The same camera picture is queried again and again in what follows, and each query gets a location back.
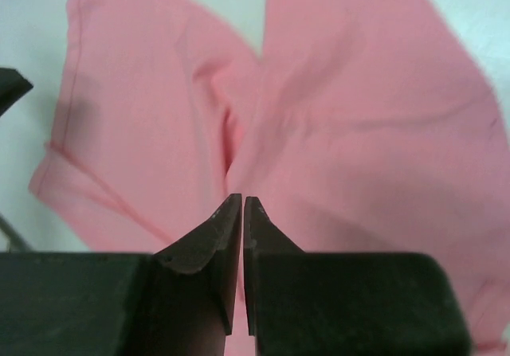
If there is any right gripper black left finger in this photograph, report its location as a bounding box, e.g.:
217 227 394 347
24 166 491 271
1 194 242 355

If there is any pink t shirt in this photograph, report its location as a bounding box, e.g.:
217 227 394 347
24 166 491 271
29 0 509 355

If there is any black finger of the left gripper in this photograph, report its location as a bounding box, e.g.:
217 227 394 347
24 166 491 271
0 68 33 115

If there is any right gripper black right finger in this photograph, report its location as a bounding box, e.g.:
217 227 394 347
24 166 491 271
243 197 473 355

